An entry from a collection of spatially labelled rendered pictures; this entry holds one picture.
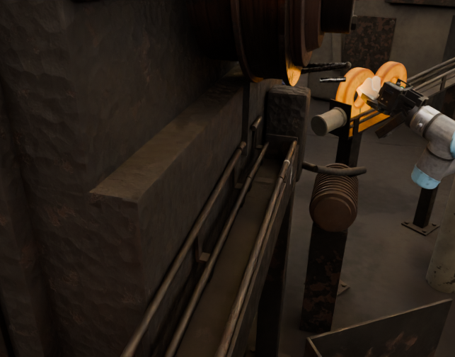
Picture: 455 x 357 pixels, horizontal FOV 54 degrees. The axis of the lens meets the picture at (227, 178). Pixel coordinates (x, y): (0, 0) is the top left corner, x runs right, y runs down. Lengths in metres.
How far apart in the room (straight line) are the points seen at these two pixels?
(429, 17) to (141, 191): 3.12
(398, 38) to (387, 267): 2.03
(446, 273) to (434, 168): 0.61
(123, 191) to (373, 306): 1.32
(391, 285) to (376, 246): 0.24
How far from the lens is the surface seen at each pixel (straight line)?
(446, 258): 1.76
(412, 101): 1.28
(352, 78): 1.33
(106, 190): 0.49
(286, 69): 0.70
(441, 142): 1.24
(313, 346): 0.52
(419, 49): 3.50
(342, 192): 1.22
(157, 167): 0.53
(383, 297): 1.74
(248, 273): 0.64
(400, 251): 1.99
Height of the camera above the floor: 1.10
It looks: 27 degrees down
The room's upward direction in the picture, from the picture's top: 1 degrees clockwise
